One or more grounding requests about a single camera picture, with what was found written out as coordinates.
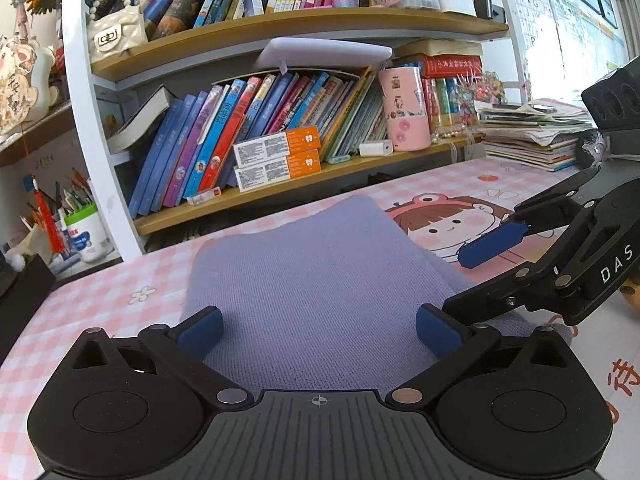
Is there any purple and mauve sweater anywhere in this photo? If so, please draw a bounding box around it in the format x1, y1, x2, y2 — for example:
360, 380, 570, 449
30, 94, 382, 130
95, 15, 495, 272
179, 194, 574, 396

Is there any stack of magazines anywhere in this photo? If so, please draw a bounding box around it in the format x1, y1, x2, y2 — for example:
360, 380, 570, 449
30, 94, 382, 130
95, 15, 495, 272
475, 99, 593, 172

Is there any white green-lid jar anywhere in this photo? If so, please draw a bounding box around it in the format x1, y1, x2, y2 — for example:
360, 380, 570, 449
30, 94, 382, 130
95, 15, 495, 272
64, 203, 114, 263

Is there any red hanging tassel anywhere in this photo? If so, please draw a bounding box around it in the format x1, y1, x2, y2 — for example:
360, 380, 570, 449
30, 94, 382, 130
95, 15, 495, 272
32, 176, 65, 254

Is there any white power adapter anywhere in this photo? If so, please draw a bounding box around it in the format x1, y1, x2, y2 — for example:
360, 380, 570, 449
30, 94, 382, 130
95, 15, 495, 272
358, 139, 394, 157

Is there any pink sticker cylinder container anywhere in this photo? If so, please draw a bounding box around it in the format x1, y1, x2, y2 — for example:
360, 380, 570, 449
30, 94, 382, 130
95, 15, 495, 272
378, 67, 431, 152

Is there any lower orange white box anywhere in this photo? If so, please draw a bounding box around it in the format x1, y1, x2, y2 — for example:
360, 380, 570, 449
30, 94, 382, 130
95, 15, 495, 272
234, 150, 321, 193

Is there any row of blue books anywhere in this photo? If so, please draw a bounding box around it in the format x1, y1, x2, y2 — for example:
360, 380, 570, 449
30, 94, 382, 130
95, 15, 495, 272
128, 72, 343, 218

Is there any wooden bookshelf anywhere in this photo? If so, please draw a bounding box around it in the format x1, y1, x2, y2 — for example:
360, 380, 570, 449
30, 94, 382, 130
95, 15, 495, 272
62, 0, 512, 261

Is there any white quilted handbag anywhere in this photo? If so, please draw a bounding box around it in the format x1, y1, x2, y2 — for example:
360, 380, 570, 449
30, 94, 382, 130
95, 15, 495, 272
87, 0, 148, 64

